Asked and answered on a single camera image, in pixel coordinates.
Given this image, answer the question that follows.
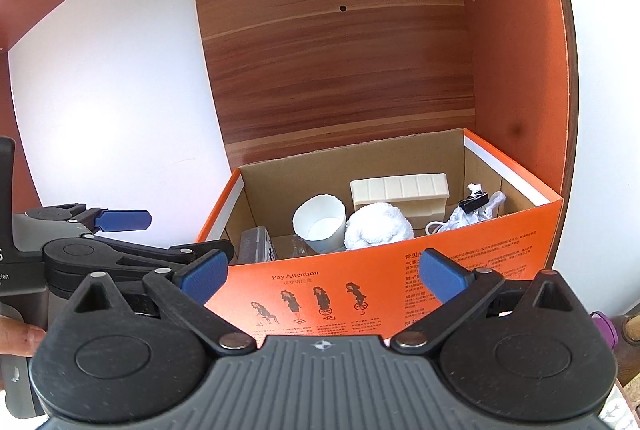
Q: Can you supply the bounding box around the white paper cup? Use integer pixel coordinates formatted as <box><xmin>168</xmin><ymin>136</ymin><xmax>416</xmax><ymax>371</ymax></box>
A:
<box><xmin>292</xmin><ymin>194</ymin><xmax>347</xmax><ymax>256</ymax></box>

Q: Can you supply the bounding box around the black binder clip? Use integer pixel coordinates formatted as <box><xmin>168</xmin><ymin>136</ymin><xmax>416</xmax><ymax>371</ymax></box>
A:
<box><xmin>458</xmin><ymin>191</ymin><xmax>491</xmax><ymax>215</ymax></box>

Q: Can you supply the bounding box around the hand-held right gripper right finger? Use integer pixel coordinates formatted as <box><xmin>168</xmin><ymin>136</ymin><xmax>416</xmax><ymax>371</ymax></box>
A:
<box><xmin>390</xmin><ymin>249</ymin><xmax>585</xmax><ymax>357</ymax></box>

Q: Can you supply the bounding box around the cream plastic box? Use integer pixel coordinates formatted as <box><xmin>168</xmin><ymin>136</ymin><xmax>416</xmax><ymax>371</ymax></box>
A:
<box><xmin>350</xmin><ymin>173</ymin><xmax>451</xmax><ymax>228</ymax></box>

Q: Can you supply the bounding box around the person's left hand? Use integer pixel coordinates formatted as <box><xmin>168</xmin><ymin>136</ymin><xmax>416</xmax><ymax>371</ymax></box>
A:
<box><xmin>0</xmin><ymin>314</ymin><xmax>49</xmax><ymax>357</ymax></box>

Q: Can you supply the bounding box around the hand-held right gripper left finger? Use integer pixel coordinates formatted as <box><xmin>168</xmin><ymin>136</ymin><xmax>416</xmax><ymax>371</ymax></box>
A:
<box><xmin>64</xmin><ymin>249</ymin><xmax>258</xmax><ymax>358</ymax></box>

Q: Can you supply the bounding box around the orange cardboard box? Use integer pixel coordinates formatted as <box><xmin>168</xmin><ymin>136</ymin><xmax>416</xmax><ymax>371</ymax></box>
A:
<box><xmin>196</xmin><ymin>128</ymin><xmax>565</xmax><ymax>346</ymax></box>

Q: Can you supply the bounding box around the white towel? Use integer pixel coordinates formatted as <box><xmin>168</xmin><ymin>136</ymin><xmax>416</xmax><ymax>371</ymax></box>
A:
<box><xmin>345</xmin><ymin>202</ymin><xmax>415</xmax><ymax>252</ymax></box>

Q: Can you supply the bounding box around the brown wooden cabinet frame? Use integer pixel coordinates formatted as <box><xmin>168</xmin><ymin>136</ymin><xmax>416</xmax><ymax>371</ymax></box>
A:
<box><xmin>0</xmin><ymin>0</ymin><xmax>575</xmax><ymax>211</ymax></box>

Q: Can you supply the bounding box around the wood grain board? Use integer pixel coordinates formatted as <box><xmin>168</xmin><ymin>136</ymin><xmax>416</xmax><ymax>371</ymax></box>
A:
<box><xmin>194</xmin><ymin>0</ymin><xmax>477</xmax><ymax>171</ymax></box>

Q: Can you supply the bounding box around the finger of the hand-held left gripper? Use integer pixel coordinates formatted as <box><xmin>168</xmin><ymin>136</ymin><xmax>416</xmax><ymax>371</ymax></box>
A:
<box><xmin>42</xmin><ymin>237</ymin><xmax>236</xmax><ymax>293</ymax></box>
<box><xmin>15</xmin><ymin>202</ymin><xmax>152</xmax><ymax>233</ymax></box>

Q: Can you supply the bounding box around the clear plastic case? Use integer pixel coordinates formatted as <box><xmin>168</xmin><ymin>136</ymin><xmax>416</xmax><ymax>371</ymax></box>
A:
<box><xmin>239</xmin><ymin>226</ymin><xmax>278</xmax><ymax>263</ymax></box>

